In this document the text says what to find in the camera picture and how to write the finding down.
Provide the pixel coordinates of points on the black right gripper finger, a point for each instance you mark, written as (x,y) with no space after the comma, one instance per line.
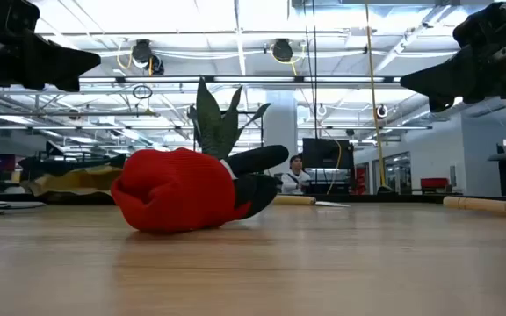
(441,104)
(446,74)

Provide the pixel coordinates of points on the green pruning shears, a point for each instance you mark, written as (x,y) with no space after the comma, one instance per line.
(11,205)

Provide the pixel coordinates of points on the small white ceiling reel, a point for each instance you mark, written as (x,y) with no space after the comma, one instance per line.
(381,111)

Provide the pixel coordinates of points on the red seat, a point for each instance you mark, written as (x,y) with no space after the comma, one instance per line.
(434,182)

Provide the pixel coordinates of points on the red cabinet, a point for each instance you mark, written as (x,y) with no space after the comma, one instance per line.
(361,180)

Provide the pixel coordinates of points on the black display screen on stand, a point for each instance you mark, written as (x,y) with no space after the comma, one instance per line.
(327,153)

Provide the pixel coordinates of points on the green plant in white pot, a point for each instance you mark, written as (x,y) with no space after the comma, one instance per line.
(215,127)

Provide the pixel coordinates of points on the person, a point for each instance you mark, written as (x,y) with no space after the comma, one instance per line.
(294,180)

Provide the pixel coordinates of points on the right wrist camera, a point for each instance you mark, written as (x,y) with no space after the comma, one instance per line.
(486,22)

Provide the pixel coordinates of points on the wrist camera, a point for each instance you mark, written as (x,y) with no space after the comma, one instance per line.
(16,15)
(486,22)

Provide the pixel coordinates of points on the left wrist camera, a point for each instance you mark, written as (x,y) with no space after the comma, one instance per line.
(16,15)

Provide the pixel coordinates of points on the black metal table frame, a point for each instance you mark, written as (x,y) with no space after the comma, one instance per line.
(411,198)

